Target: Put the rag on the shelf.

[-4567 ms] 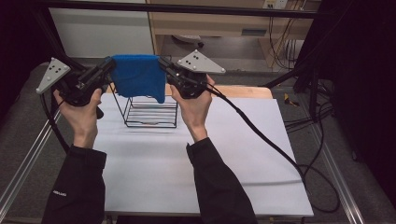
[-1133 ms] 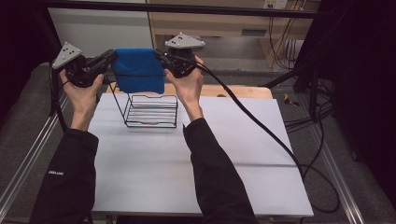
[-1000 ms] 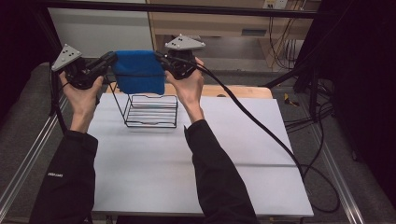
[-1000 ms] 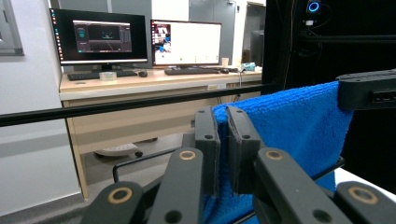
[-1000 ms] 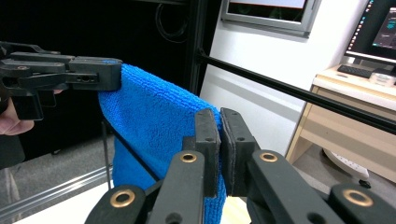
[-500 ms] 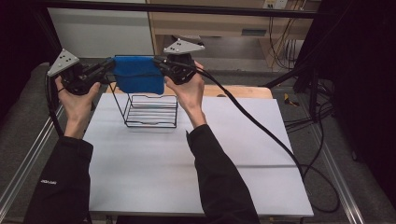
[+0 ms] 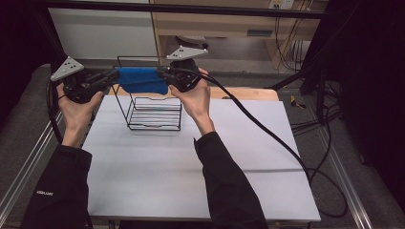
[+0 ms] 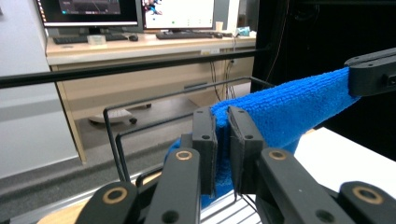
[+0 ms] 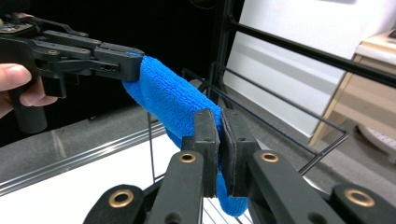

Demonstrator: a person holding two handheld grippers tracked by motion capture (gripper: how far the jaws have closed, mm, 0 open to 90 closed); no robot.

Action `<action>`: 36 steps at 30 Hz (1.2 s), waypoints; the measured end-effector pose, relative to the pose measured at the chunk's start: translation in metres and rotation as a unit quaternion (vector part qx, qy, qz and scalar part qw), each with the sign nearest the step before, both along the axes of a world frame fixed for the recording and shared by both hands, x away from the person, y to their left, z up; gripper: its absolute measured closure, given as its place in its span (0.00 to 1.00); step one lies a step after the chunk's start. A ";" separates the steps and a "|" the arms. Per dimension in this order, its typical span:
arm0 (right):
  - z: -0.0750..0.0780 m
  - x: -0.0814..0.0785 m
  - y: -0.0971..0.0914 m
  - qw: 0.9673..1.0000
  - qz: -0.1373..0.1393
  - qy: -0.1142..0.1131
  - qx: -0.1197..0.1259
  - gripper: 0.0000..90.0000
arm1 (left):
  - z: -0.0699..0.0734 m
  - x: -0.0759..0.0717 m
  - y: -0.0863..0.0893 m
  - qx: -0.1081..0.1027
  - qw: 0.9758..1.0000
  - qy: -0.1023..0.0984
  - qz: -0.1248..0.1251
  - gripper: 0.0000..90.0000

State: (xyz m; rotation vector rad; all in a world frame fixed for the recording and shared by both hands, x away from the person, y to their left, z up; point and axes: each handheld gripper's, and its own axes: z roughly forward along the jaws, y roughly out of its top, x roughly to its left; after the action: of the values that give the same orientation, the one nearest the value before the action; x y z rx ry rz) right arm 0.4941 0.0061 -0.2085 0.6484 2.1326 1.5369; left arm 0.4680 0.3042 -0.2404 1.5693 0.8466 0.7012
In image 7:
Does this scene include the person's left hand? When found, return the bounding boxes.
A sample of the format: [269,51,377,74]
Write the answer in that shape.
[55,82,105,136]

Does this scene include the bundle of hanging cables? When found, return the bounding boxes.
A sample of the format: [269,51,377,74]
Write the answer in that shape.
[273,14,315,73]

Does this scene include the black horizontal frame bar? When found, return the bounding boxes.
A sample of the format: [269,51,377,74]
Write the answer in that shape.
[37,0,330,19]

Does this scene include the white cabinet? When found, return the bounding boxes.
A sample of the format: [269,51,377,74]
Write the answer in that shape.
[49,7,160,62]

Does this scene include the aluminium rail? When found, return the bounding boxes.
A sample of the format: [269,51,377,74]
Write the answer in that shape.
[313,126,374,229]
[0,90,76,218]

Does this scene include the wall power socket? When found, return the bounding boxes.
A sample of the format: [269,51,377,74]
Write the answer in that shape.
[268,0,296,10]

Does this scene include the black curtain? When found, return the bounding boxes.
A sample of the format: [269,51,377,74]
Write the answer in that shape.
[305,0,405,218]
[0,0,55,130]

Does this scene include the black cables on floor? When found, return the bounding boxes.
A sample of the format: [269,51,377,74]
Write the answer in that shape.
[290,81,342,135]

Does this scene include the black metal frame stand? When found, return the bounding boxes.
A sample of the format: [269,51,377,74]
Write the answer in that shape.
[268,65,327,125]
[34,10,113,119]

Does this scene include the left hand-held gripper cable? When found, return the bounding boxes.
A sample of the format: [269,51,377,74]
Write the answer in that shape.
[45,78,65,145]

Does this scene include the hand-held gripper cable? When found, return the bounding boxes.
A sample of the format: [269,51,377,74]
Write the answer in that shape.
[171,66,349,219]
[45,78,65,145]

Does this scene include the wooden desk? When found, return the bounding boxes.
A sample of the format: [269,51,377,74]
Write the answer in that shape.
[149,0,330,70]

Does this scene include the black wire rack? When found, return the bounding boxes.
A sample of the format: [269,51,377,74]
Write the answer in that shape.
[108,55,183,132]

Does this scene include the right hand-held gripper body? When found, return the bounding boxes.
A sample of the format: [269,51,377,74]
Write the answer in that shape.
[165,45,210,94]

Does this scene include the blue cloth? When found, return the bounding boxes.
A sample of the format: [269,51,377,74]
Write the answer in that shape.
[115,66,169,96]

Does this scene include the white table sheet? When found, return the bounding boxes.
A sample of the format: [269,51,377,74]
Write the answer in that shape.
[81,94,322,222]

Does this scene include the right hand-held gripper cable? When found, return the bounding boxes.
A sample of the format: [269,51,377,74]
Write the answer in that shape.
[171,66,349,219]

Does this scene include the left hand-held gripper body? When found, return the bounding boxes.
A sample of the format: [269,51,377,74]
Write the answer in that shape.
[50,55,107,105]

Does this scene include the person's right hand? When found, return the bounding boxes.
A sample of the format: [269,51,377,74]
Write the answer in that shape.
[168,68,212,128]

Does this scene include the yellow black tape strip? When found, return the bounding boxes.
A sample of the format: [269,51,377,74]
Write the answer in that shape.
[289,94,308,110]

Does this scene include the chair base with caster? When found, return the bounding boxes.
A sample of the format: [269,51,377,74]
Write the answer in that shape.
[175,34,210,50]

